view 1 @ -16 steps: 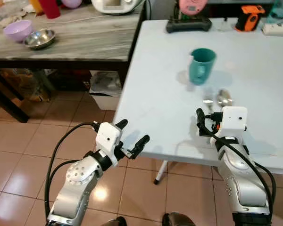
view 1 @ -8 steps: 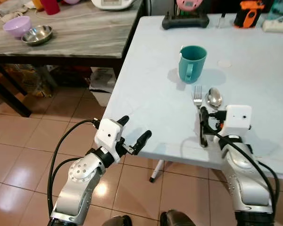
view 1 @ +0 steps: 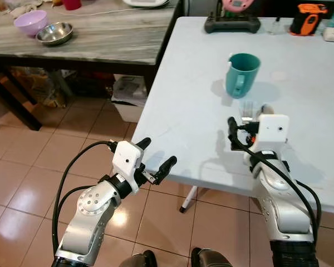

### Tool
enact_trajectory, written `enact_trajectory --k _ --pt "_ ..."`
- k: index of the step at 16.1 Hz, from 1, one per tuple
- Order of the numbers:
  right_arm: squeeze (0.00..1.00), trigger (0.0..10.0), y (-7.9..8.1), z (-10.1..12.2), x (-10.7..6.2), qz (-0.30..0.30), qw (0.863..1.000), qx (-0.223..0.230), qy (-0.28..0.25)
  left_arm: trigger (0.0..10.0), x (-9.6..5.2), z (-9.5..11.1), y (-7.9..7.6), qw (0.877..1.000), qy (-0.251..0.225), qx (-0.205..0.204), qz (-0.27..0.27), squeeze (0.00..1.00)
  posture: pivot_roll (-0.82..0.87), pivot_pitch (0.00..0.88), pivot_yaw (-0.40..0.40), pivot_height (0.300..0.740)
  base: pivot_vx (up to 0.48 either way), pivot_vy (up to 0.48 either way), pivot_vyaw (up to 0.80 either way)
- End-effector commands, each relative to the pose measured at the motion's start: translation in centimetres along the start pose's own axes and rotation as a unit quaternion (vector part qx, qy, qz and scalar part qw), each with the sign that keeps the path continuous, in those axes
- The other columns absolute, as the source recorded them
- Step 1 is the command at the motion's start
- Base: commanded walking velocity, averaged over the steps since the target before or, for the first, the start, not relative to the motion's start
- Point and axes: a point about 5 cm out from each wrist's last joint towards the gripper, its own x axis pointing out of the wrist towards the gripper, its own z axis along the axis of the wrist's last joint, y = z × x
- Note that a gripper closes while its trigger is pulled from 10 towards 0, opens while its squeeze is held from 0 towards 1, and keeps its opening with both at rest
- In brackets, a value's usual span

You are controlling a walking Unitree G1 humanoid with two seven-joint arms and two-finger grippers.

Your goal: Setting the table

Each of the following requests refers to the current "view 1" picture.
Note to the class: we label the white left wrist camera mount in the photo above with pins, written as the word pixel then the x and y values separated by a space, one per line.
pixel 125 158

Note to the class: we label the grey marble top table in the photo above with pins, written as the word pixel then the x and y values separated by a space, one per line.
pixel 100 39

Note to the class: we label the white round appliance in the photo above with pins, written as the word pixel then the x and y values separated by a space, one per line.
pixel 146 3

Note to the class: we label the white folding table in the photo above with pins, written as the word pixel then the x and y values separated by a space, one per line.
pixel 200 111

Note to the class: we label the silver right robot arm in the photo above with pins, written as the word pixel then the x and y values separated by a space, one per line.
pixel 278 192

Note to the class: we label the robot right leg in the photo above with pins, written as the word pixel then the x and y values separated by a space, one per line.
pixel 211 258

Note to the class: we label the teal plastic mug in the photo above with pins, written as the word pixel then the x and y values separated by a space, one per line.
pixel 242 72

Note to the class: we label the yellow printed bag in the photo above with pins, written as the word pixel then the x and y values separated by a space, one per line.
pixel 42 86

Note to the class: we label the white storage box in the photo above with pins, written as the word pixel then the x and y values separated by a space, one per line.
pixel 128 97

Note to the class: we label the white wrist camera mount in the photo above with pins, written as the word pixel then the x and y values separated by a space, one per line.
pixel 274 132
pixel 125 158

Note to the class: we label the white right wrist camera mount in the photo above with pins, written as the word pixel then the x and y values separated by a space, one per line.
pixel 274 132

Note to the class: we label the purple plastic bowl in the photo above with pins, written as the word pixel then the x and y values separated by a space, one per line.
pixel 29 22

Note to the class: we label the black remote controller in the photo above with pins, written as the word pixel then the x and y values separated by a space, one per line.
pixel 232 24

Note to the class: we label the orange and black device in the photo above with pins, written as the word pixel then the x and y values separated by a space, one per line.
pixel 308 21

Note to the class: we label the red cup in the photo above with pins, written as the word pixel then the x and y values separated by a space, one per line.
pixel 72 4

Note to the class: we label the small clear glass bottle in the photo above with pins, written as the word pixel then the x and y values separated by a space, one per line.
pixel 275 26

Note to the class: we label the white table leg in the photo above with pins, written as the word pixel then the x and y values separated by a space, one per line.
pixel 188 199

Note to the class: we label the stainless steel bowl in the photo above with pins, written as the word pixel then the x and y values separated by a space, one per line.
pixel 54 34

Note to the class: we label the pink round appliance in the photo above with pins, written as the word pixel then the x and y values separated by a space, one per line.
pixel 237 5

